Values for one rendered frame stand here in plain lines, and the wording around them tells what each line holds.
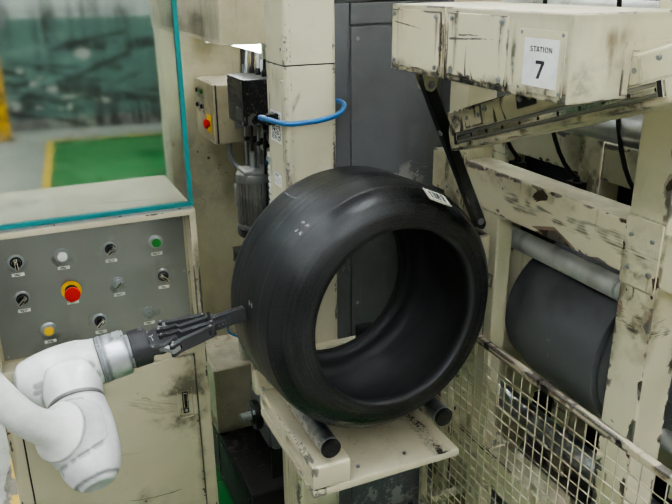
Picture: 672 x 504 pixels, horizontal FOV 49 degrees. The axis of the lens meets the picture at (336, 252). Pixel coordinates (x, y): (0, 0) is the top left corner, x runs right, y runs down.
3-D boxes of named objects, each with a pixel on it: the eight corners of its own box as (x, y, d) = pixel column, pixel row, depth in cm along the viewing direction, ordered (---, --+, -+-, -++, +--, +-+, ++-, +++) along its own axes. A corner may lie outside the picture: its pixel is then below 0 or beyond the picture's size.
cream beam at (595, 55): (388, 69, 171) (389, 3, 166) (477, 63, 181) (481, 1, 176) (562, 108, 119) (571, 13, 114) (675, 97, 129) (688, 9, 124)
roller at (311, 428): (279, 362, 184) (287, 374, 186) (264, 373, 183) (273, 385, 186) (335, 436, 154) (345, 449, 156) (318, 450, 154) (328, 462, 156)
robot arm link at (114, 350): (91, 329, 142) (121, 320, 144) (103, 369, 146) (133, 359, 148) (96, 350, 135) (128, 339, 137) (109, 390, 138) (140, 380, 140)
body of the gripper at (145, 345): (128, 343, 137) (176, 327, 140) (121, 324, 144) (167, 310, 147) (138, 376, 140) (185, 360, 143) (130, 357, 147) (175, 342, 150)
